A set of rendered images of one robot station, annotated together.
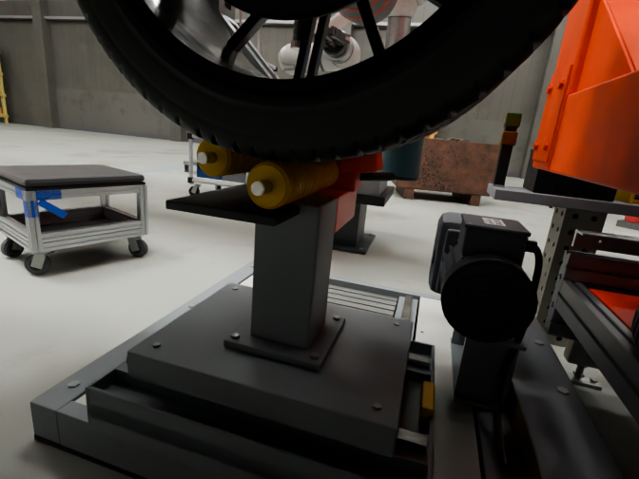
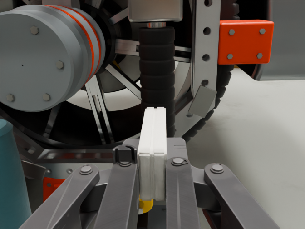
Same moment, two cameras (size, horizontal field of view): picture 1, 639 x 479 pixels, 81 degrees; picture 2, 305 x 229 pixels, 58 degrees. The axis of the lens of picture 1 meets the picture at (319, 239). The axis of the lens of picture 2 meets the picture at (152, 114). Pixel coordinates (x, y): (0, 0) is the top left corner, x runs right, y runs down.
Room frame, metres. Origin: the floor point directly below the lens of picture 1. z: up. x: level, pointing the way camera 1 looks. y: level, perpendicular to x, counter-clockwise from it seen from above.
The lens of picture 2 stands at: (1.28, 0.02, 0.91)
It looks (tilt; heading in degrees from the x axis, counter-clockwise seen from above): 21 degrees down; 167
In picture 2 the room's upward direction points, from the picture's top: 2 degrees counter-clockwise
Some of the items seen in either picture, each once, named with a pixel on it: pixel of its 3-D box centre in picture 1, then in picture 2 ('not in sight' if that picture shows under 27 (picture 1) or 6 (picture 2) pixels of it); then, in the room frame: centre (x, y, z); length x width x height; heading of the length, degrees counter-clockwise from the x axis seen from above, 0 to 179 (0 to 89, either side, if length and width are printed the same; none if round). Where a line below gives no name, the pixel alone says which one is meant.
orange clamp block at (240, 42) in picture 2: not in sight; (239, 41); (0.82, 0.30, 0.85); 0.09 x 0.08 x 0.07; 74
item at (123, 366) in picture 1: (285, 380); not in sight; (0.57, 0.04, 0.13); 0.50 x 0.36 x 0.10; 74
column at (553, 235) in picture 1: (561, 275); not in sight; (1.09, -0.74, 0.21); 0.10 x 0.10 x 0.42; 74
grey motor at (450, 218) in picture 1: (474, 306); not in sight; (0.69, -0.32, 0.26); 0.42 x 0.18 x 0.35; 164
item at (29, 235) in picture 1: (75, 214); not in sight; (1.41, 0.95, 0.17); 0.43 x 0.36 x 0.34; 145
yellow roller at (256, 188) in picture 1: (300, 178); not in sight; (0.57, 0.04, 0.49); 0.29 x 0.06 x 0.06; 164
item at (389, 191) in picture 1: (339, 213); not in sight; (1.99, -0.10, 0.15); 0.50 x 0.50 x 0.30; 76
